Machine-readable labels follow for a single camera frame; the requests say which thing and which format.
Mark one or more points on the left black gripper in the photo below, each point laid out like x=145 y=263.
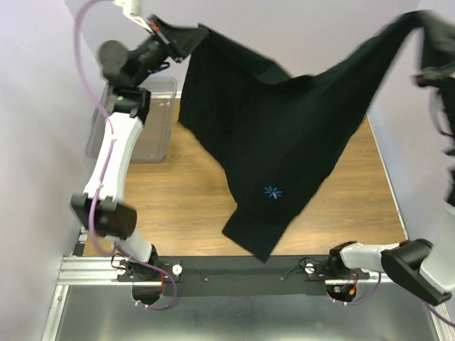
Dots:
x=178 y=41

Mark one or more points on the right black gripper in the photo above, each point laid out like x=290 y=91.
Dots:
x=426 y=77

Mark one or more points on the black t shirt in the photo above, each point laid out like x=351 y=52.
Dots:
x=278 y=137

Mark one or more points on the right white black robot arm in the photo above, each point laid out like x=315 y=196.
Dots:
x=424 y=269

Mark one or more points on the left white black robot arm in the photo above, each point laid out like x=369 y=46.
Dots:
x=100 y=206

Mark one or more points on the clear plastic bin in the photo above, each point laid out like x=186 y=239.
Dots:
x=152 y=144

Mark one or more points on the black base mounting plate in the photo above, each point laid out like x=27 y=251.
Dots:
x=239 y=276

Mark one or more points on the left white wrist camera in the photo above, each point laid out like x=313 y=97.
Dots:
x=131 y=9

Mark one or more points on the aluminium frame rail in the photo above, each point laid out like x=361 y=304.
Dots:
x=94 y=305

